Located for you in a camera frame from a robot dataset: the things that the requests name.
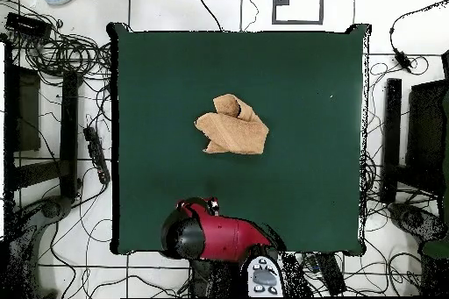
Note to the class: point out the tan terry towel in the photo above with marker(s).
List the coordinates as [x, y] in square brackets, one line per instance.
[231, 130]

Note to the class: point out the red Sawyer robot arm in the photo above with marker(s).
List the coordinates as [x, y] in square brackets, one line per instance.
[224, 236]

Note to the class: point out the dark green table cloth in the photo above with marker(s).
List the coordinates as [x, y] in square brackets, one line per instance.
[298, 155]

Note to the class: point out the black power strip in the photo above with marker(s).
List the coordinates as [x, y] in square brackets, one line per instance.
[97, 157]
[329, 274]

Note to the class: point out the grey stand base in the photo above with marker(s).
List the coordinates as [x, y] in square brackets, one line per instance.
[414, 220]
[52, 207]

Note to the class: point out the dark green fabric bundle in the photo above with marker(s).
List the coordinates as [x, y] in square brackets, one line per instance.
[436, 249]

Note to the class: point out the black power adapter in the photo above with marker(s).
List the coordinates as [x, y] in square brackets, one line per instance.
[402, 60]

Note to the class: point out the black rectangular box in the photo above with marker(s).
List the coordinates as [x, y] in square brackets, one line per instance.
[28, 25]

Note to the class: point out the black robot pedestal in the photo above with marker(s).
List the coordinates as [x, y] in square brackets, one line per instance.
[207, 278]

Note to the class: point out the grey square floor frame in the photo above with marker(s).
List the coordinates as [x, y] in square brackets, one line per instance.
[273, 8]

